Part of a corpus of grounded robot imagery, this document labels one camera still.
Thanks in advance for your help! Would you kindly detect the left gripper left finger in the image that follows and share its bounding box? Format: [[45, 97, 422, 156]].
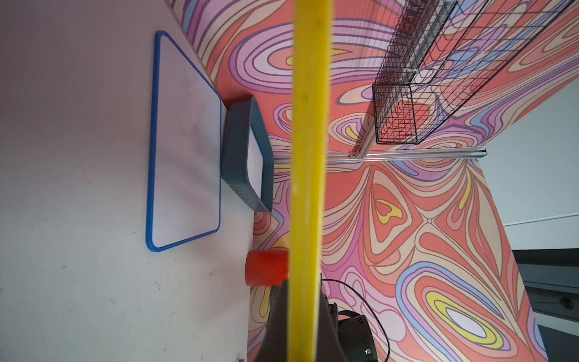
[[255, 281, 288, 362]]

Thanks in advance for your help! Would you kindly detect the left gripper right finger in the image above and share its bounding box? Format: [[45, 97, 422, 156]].
[[316, 293, 347, 362]]

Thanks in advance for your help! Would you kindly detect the blue whiteboard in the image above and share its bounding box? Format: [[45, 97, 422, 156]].
[[247, 128, 263, 199], [146, 31, 223, 252]]

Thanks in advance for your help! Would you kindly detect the yellow framed whiteboard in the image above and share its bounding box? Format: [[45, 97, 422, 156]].
[[287, 1, 333, 361]]

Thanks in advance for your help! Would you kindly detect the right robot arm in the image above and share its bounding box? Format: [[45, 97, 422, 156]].
[[321, 278, 391, 361]]

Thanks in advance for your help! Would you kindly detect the teal plastic storage box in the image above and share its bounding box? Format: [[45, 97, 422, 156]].
[[221, 97, 274, 214]]

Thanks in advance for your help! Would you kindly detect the red plastic cup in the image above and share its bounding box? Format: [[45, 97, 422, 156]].
[[245, 248, 289, 287]]

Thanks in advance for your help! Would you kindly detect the back black wire basket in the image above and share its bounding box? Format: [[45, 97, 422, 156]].
[[372, 1, 574, 145]]

